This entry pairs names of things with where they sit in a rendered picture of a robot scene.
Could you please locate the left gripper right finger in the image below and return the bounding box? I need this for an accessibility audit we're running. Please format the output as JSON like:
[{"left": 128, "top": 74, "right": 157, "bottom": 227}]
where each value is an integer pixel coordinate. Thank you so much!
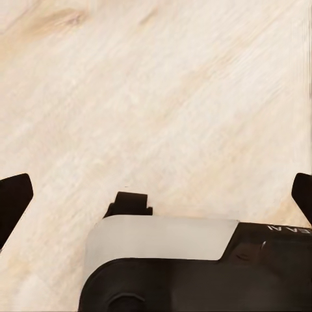
[{"left": 291, "top": 173, "right": 312, "bottom": 224}]

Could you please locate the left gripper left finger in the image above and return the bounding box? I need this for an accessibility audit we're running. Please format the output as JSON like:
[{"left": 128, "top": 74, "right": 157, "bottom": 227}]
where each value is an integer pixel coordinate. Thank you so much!
[{"left": 0, "top": 173, "right": 34, "bottom": 251}]

